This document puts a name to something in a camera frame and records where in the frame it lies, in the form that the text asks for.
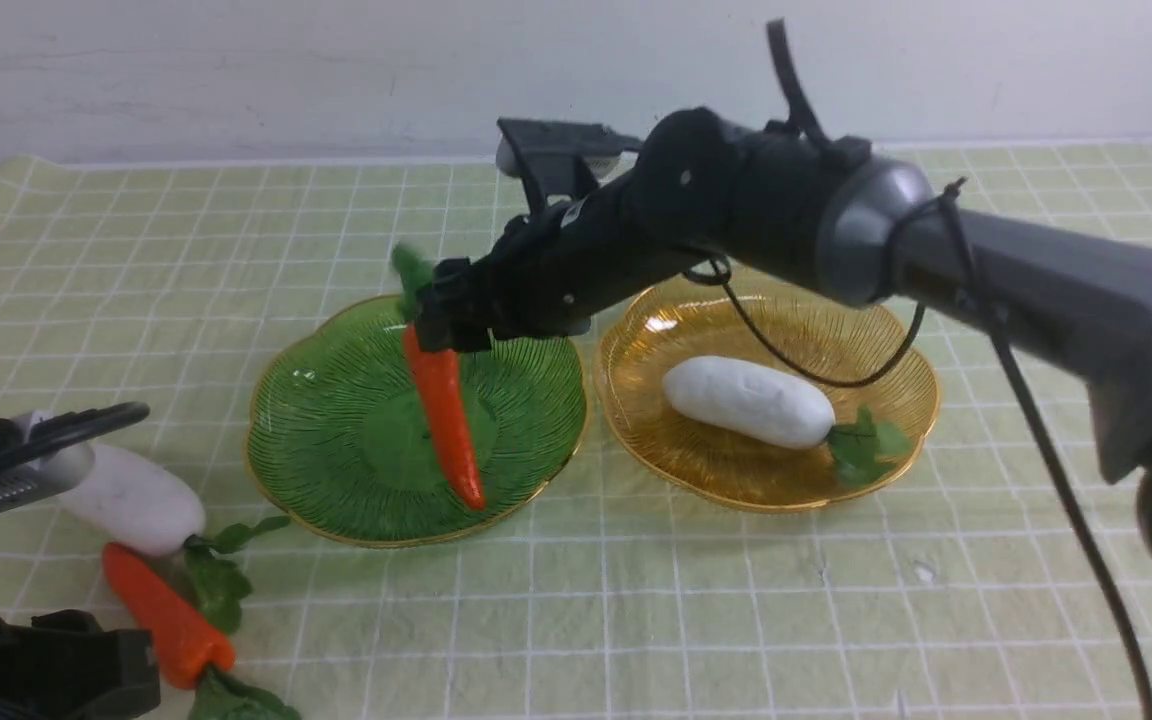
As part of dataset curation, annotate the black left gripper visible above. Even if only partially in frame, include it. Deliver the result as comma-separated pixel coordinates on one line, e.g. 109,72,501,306
0,611,161,719

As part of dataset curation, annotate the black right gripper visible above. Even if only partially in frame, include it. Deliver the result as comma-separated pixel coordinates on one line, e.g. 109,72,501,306
414,184,705,354

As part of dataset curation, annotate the orange carrot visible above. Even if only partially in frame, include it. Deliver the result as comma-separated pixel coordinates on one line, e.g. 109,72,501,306
101,541,302,719
391,242,486,511

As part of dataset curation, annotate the white radish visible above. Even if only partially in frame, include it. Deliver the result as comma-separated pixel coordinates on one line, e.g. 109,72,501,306
660,355,914,487
59,445,291,635

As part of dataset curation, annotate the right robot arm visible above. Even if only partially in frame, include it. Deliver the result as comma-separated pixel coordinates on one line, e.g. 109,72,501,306
415,108,1152,555

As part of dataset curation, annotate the green plastic plate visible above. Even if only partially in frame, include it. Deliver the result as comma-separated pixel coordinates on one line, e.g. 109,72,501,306
247,295,589,548

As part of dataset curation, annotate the amber plastic plate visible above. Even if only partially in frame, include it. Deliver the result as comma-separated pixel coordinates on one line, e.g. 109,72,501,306
594,268,941,511

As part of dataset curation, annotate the green checkered tablecloth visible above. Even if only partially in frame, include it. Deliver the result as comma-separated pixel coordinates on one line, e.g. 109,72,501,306
0,156,1140,719

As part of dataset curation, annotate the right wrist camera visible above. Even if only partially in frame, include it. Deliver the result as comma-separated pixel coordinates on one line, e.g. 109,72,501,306
495,118,643,214

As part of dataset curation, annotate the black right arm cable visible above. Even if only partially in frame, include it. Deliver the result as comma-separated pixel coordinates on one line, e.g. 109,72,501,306
681,18,1152,720

